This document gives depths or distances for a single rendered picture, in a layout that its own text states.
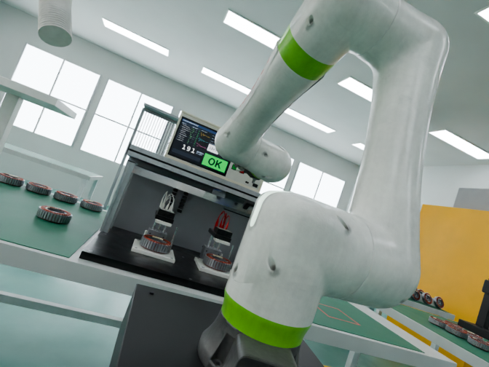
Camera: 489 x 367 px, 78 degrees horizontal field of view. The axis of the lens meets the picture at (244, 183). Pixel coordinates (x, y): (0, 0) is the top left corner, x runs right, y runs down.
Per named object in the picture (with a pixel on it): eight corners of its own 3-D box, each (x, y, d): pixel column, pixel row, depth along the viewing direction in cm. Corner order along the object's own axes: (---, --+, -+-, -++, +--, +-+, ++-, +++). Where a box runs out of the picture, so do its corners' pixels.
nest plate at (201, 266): (237, 281, 112) (238, 278, 112) (199, 270, 108) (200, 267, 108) (228, 269, 126) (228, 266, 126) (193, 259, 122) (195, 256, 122)
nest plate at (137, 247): (174, 263, 105) (175, 260, 105) (130, 250, 101) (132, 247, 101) (172, 253, 120) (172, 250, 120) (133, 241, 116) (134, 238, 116)
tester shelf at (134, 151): (279, 211, 135) (283, 202, 135) (125, 154, 116) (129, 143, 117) (249, 202, 177) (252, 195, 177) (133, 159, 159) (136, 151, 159)
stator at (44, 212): (71, 221, 120) (75, 212, 120) (65, 226, 110) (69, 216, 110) (40, 212, 116) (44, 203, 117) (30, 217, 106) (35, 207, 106)
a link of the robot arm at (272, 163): (287, 190, 84) (304, 154, 85) (249, 169, 81) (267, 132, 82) (269, 188, 98) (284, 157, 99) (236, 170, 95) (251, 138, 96)
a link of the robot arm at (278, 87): (321, 90, 60) (325, 60, 67) (273, 58, 57) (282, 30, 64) (238, 175, 88) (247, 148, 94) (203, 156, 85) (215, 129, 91)
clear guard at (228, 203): (285, 231, 108) (291, 215, 108) (223, 209, 101) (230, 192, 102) (256, 218, 139) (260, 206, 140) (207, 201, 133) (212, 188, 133)
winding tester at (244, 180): (259, 193, 135) (274, 150, 136) (164, 156, 123) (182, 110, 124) (236, 189, 172) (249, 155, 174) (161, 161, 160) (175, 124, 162)
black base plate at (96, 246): (279, 312, 101) (282, 306, 101) (78, 258, 84) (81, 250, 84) (241, 270, 146) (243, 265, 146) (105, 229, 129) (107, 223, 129)
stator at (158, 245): (169, 257, 107) (173, 247, 107) (137, 247, 104) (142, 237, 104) (168, 249, 117) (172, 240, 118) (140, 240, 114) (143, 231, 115)
